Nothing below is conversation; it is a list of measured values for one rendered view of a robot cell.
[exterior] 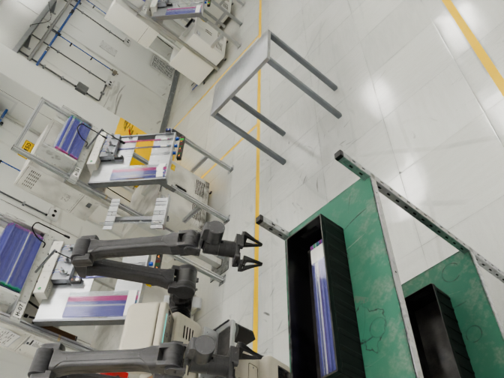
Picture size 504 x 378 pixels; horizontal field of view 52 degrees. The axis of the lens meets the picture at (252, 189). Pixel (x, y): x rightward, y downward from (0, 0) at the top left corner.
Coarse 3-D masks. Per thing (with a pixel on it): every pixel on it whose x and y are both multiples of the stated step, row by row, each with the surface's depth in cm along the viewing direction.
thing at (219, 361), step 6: (216, 354) 146; (228, 354) 148; (216, 360) 143; (222, 360) 143; (228, 360) 144; (210, 366) 142; (216, 366) 142; (222, 366) 143; (228, 366) 143; (210, 372) 142; (216, 372) 142; (222, 372) 143; (228, 372) 142
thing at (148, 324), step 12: (132, 312) 176; (144, 312) 175; (156, 312) 175; (168, 312) 179; (132, 324) 172; (144, 324) 172; (156, 324) 172; (168, 324) 178; (132, 336) 169; (144, 336) 168; (156, 336) 168; (168, 336) 177; (120, 348) 167; (132, 348) 166; (132, 372) 172; (144, 372) 171
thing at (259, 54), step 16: (256, 48) 411; (288, 48) 420; (240, 64) 423; (256, 64) 390; (272, 64) 385; (304, 64) 430; (224, 80) 436; (240, 80) 403; (224, 96) 414; (256, 112) 466; (336, 112) 412; (240, 128) 431; (272, 128) 476; (256, 144) 437
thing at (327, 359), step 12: (312, 252) 178; (312, 264) 175; (324, 264) 170; (324, 276) 167; (324, 288) 164; (324, 300) 161; (324, 312) 158; (324, 324) 155; (324, 336) 153; (324, 348) 150; (324, 360) 148; (324, 372) 145
